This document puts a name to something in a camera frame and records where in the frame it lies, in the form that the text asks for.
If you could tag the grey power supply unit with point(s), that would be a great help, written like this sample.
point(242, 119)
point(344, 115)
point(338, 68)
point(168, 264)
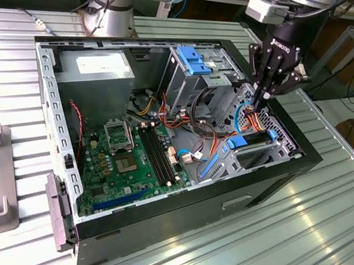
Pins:
point(95, 90)

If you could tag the grey metal drive cage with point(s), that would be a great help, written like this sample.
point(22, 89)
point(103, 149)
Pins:
point(179, 91)

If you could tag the blue expansion slot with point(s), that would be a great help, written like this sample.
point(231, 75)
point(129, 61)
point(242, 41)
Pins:
point(118, 200)

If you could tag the perforated metal disk bay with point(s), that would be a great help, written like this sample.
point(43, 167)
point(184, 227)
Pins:
point(285, 129)

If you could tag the green motherboard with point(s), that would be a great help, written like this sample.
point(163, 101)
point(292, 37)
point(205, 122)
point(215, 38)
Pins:
point(127, 182)

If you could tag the black case fan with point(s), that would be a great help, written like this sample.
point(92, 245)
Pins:
point(72, 131)

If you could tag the hard disk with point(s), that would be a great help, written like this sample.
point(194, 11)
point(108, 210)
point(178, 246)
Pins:
point(237, 142)

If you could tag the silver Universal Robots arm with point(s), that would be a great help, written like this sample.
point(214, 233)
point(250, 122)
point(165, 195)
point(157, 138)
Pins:
point(121, 19)

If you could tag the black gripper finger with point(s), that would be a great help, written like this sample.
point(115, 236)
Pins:
point(263, 72)
point(273, 81)

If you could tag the blue plastic drive latch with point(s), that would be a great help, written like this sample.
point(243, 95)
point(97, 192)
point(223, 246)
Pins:
point(189, 61)

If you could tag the CPU socket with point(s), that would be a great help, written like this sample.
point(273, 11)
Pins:
point(118, 136)

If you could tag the silver square chipset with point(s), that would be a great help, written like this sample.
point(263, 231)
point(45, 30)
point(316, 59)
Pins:
point(126, 164)

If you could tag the grey plastic case latch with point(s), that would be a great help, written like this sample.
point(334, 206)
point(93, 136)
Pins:
point(58, 211)

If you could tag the black RAM slot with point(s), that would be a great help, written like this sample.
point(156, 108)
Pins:
point(166, 158)
point(151, 155)
point(156, 156)
point(161, 157)

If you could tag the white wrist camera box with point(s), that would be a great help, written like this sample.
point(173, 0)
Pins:
point(260, 8)

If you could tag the black open PC case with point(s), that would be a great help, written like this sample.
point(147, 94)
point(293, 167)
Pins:
point(183, 216)

